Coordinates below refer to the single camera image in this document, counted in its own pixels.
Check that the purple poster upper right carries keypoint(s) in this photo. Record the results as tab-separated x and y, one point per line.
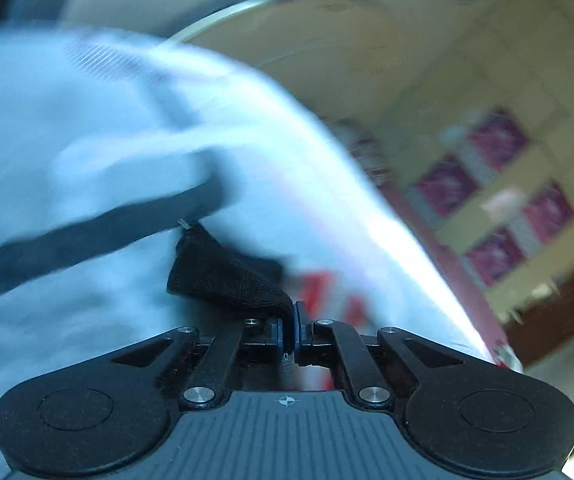
549	212

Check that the white striped knit sweater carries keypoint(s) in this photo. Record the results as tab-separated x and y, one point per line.
250	287

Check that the purple poster lower right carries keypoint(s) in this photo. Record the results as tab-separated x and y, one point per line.
495	257

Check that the purple poster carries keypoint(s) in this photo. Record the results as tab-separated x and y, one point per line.
495	257
498	139
446	187
549	212

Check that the pink checked blanket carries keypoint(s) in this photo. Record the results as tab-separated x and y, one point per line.
451	269

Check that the purple poster lower left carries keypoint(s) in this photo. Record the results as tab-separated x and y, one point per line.
446	187

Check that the brown wooden door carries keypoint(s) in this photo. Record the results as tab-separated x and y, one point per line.
544	327

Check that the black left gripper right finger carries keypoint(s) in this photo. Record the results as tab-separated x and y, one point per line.
463	414

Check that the cream glossy wardrobe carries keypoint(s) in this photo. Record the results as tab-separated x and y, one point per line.
519	56

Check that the cream rounded headboard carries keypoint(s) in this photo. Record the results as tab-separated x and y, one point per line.
343	59

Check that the light blue patterned bedsheet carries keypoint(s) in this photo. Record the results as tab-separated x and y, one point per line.
110	142

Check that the purple poster upper left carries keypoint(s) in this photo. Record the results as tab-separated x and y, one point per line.
498	139

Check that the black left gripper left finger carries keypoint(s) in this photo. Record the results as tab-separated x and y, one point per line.
103	414

